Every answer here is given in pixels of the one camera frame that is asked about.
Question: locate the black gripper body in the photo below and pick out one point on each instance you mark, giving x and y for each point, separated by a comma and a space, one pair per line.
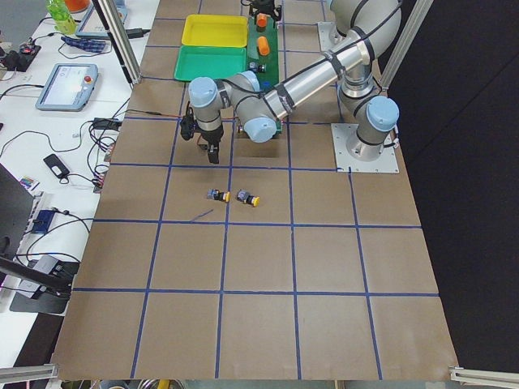
263, 5
212, 137

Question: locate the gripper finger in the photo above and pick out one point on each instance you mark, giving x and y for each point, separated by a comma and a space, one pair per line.
213, 154

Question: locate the orange cylinder labelled 4680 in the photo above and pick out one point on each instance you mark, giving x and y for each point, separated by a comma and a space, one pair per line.
261, 22

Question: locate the plain orange cylinder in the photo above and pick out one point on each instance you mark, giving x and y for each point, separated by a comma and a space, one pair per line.
263, 46

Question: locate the yellow push button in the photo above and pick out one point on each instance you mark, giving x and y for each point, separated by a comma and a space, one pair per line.
219, 195
246, 197

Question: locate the green push button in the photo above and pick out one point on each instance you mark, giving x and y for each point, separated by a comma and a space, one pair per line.
257, 67

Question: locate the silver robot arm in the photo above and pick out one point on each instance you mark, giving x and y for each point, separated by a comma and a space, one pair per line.
367, 29

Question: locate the green conveyor belt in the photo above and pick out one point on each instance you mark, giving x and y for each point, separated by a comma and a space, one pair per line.
263, 56

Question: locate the yellow tray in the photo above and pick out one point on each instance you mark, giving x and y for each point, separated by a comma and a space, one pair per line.
215, 30

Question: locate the green tray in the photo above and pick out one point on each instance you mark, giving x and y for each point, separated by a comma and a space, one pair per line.
212, 62

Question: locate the black power adapter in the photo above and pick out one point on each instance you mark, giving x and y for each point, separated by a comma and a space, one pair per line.
106, 124

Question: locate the teach pendant tablet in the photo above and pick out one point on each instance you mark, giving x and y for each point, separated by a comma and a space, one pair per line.
91, 25
68, 87

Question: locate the blue plaid cloth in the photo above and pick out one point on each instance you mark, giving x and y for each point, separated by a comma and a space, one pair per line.
87, 45

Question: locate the green drink bottle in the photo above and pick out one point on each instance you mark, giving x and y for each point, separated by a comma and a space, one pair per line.
60, 14

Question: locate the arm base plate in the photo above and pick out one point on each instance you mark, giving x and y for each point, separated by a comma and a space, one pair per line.
328, 35
354, 156

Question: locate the aluminium frame post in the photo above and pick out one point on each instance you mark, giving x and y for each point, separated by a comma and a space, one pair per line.
118, 37

